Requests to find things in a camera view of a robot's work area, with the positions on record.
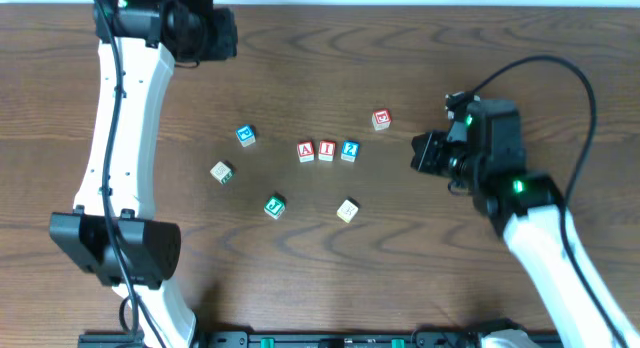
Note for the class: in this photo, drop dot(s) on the blue letter P block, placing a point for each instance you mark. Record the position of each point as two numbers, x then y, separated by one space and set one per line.
246 135

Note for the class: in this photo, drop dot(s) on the red letter E block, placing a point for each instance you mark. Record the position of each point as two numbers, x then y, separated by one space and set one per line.
381 119

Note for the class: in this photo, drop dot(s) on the red letter A block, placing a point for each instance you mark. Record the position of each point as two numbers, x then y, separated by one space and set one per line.
305 151

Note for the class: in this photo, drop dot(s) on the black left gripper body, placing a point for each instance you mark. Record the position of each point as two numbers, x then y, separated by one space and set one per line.
222 33

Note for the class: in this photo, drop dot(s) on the plain yellow wooden block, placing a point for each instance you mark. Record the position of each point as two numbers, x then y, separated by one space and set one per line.
347 210

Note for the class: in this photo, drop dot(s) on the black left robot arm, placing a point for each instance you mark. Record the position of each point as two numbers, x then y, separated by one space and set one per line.
111 231

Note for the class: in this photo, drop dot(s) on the blue number 2 block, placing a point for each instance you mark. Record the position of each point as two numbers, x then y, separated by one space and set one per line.
350 150

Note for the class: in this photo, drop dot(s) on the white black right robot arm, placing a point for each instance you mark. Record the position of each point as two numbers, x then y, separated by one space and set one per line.
529 213

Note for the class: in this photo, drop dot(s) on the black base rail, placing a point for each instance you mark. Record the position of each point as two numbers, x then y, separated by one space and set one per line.
239 339

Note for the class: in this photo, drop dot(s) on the green letter R block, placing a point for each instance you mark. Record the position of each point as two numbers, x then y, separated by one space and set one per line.
222 172

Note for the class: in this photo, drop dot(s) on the red letter I block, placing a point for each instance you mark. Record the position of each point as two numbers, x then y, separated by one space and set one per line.
326 150

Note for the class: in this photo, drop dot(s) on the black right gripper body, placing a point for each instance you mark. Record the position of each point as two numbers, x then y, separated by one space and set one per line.
431 153

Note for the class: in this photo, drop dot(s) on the green letter J block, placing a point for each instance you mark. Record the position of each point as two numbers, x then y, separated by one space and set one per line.
275 207

